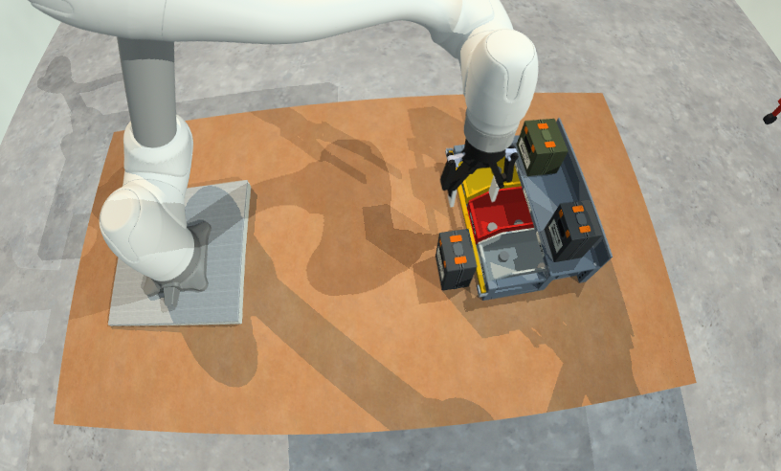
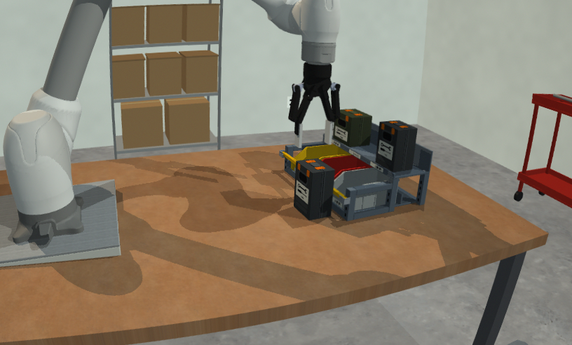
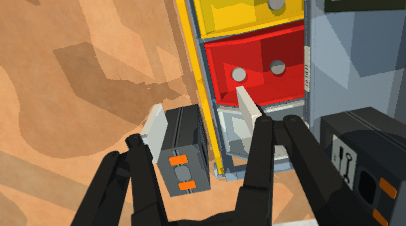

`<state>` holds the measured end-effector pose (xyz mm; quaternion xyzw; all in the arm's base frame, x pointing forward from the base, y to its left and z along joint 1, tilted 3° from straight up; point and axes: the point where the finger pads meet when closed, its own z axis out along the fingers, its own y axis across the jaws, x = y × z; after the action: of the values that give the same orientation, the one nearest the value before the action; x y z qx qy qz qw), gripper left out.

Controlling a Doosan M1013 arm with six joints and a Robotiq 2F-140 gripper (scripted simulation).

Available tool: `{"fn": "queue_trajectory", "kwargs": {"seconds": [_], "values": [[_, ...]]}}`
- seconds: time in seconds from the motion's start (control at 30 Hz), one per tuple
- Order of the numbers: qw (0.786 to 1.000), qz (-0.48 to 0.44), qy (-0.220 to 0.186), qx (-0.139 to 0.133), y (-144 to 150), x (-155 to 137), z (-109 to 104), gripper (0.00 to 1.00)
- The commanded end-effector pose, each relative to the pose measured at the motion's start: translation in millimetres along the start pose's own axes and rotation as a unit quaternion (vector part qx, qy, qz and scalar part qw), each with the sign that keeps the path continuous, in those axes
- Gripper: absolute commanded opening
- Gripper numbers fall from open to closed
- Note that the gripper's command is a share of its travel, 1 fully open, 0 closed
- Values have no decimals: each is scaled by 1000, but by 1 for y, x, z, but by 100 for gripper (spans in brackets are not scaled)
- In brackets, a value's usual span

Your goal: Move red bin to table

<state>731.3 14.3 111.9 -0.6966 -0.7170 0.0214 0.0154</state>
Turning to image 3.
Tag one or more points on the red bin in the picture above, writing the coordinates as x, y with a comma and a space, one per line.
254, 52

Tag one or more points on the yellow long thin bar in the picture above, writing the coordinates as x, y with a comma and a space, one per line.
199, 81

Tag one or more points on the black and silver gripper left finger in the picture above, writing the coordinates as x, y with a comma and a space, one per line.
103, 202

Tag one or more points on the grey metal shelf rack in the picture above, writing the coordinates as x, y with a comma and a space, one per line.
355, 59

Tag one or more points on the grey open bin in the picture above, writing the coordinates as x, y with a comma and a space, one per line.
236, 135

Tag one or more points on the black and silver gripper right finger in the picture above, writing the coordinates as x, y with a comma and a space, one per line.
332, 201

